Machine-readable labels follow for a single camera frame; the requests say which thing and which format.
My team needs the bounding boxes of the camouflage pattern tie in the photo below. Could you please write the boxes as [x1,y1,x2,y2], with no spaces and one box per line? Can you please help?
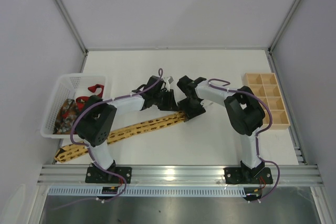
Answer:
[53,99,81,135]

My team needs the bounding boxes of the aluminium mounting rail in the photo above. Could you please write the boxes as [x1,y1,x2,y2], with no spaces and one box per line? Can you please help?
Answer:
[37,164,323,187]

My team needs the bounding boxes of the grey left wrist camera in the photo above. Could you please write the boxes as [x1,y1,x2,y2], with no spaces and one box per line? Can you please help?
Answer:
[163,76,174,89]

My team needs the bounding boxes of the white slotted cable duct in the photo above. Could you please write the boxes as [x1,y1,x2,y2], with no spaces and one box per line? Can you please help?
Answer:
[48,186,246,197]

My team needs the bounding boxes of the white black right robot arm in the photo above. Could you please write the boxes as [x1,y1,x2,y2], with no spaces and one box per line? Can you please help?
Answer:
[177,76,265,184]

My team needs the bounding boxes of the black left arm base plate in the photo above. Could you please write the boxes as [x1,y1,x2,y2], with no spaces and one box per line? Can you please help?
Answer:
[85,166,132,184]

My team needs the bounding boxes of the wooden compartment box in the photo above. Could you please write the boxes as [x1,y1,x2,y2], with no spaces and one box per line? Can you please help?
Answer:
[243,73,290,130]

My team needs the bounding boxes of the white plastic basket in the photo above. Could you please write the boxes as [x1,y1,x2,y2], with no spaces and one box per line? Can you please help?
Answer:
[40,73,111,139]

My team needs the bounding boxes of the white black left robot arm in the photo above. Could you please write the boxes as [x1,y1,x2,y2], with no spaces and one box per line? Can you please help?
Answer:
[70,76,177,176]

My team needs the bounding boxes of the yellow beetle print tie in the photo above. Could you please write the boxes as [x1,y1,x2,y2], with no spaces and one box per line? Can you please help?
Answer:
[54,111,186,163]

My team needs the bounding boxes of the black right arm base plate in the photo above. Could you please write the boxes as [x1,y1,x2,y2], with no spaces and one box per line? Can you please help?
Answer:
[224,166,274,185]

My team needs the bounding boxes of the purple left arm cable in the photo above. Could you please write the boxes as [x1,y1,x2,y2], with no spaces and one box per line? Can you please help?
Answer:
[49,68,165,210]

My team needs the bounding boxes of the red tie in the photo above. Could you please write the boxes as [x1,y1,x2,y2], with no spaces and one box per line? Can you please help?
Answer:
[75,84,104,111]

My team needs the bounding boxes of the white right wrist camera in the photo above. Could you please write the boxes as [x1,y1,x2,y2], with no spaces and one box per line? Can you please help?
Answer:
[201,100,214,108]

